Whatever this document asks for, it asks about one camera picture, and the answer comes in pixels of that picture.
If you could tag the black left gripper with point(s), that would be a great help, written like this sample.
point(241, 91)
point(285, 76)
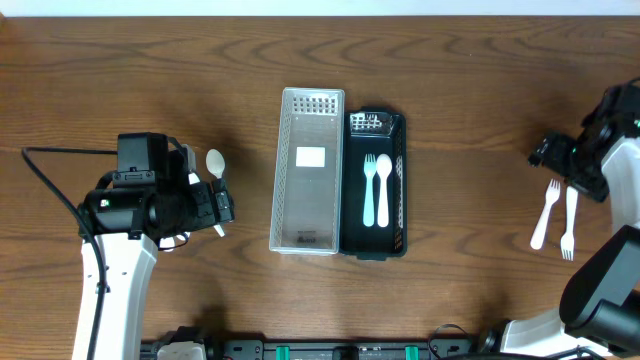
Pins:
point(220, 203)

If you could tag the white label sticker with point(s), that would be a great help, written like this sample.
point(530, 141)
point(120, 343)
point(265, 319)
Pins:
point(310, 157)

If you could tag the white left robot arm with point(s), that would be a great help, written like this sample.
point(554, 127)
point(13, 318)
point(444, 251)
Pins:
point(117, 268)

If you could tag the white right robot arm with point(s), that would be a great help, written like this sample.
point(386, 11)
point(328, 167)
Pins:
point(598, 313)

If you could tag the beige plastic spoon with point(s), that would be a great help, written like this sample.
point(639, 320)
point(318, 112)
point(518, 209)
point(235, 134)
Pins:
point(215, 164)

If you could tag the white plastic fork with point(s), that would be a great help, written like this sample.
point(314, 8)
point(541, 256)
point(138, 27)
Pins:
point(567, 241)

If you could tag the pink plastic fork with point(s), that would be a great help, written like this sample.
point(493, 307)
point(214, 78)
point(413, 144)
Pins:
point(552, 195)

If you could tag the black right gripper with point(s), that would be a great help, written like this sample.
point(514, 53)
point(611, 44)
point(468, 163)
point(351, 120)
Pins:
point(561, 146)

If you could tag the mint green plastic fork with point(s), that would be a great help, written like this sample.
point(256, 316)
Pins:
point(369, 168)

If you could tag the clear plastic basket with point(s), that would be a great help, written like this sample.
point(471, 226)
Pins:
point(306, 203)

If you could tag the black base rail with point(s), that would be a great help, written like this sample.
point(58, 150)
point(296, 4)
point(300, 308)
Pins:
point(192, 343)

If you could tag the black plastic basket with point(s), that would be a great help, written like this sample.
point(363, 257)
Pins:
point(376, 131)

